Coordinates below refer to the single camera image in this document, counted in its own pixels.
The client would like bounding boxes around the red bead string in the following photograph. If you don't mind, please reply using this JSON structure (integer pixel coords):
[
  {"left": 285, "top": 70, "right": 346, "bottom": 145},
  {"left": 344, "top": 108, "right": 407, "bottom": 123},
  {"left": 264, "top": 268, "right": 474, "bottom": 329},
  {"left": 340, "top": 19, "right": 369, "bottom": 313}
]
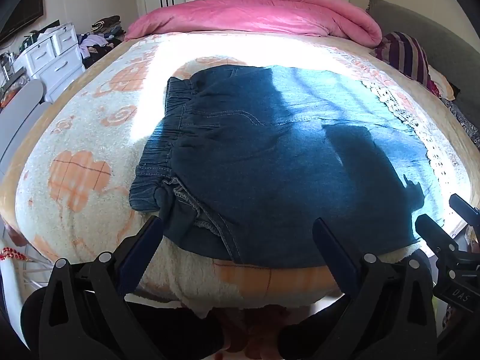
[{"left": 0, "top": 247, "right": 30, "bottom": 262}]

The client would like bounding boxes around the grey upholstered headboard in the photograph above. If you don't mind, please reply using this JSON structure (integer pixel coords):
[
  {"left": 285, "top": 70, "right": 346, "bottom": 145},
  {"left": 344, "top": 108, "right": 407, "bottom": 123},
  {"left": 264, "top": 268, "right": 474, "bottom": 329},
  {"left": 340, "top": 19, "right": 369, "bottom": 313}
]
[{"left": 365, "top": 0, "right": 480, "bottom": 130}]

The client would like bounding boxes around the white drawer cabinet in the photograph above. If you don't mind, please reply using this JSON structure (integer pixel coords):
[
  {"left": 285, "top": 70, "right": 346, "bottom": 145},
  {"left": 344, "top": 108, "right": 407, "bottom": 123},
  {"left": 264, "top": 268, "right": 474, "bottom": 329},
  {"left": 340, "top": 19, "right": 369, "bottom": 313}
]
[{"left": 13, "top": 22, "right": 86, "bottom": 103}]

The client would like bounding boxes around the pile of clothes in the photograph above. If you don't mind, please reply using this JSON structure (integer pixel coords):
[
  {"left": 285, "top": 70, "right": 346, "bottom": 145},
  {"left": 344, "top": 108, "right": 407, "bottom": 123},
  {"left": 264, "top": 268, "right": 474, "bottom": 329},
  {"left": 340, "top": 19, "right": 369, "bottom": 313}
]
[{"left": 77, "top": 15, "right": 126, "bottom": 69}]

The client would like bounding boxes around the pink duvet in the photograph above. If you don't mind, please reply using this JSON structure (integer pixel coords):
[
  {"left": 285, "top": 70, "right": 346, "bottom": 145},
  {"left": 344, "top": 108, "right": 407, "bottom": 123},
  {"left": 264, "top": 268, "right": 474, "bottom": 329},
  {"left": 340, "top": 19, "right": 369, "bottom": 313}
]
[{"left": 124, "top": 0, "right": 384, "bottom": 48}]

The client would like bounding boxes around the black wall television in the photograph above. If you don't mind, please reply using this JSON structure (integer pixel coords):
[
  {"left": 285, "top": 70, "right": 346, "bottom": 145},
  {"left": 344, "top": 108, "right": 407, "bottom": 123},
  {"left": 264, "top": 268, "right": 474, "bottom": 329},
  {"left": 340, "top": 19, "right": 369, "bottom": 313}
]
[{"left": 0, "top": 0, "right": 45, "bottom": 44}]

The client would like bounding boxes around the blue denim skirt with lace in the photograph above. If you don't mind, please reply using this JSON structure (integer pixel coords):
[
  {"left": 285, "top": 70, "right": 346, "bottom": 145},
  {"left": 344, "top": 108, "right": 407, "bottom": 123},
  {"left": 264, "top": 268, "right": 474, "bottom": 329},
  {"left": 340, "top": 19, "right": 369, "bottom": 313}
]
[{"left": 128, "top": 64, "right": 445, "bottom": 269}]

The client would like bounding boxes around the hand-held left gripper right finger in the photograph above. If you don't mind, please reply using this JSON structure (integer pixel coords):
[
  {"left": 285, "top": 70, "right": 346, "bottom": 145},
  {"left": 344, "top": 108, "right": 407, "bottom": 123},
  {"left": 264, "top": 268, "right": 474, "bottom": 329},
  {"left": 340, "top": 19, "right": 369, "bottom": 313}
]
[{"left": 312, "top": 217, "right": 439, "bottom": 360}]

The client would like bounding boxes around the dark patterned cloth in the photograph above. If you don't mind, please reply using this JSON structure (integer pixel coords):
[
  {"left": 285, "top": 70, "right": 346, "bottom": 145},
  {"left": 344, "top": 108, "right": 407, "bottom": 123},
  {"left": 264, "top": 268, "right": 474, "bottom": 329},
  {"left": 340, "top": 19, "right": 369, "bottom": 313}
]
[{"left": 442, "top": 98, "right": 480, "bottom": 140}]

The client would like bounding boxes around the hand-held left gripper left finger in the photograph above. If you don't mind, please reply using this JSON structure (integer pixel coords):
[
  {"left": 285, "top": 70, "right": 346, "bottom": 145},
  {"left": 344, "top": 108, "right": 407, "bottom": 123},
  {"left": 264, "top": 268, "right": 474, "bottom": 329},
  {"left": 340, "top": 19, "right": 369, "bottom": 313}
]
[{"left": 37, "top": 215, "right": 166, "bottom": 360}]

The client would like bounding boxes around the white lattice basket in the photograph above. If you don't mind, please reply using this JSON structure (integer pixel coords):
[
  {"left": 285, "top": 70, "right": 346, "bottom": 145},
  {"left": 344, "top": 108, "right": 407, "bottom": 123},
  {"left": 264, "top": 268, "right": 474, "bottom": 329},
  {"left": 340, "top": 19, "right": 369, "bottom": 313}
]
[{"left": 0, "top": 259, "right": 51, "bottom": 299}]

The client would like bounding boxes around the cream orange floral blanket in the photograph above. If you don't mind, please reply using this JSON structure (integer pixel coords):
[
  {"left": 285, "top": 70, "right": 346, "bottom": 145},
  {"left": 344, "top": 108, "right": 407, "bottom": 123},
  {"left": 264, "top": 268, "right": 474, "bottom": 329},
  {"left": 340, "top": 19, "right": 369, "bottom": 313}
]
[{"left": 0, "top": 32, "right": 474, "bottom": 321}]

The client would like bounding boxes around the purple striped pillow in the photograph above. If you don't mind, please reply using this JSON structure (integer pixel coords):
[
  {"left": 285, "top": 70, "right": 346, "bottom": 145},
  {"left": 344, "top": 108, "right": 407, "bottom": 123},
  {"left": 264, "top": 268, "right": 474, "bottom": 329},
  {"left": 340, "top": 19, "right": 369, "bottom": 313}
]
[{"left": 375, "top": 32, "right": 432, "bottom": 88}]

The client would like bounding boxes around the grey chair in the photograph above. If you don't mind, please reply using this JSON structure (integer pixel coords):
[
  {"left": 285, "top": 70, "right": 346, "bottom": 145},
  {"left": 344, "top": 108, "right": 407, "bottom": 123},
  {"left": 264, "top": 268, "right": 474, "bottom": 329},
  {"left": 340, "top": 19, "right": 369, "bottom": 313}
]
[{"left": 0, "top": 79, "right": 53, "bottom": 167}]

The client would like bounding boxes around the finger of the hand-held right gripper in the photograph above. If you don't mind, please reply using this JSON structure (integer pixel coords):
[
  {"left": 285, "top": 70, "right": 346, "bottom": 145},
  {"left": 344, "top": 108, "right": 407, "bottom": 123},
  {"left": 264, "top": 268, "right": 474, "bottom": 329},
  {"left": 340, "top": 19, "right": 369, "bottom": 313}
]
[
  {"left": 449, "top": 194, "right": 480, "bottom": 233},
  {"left": 414, "top": 214, "right": 459, "bottom": 257}
]

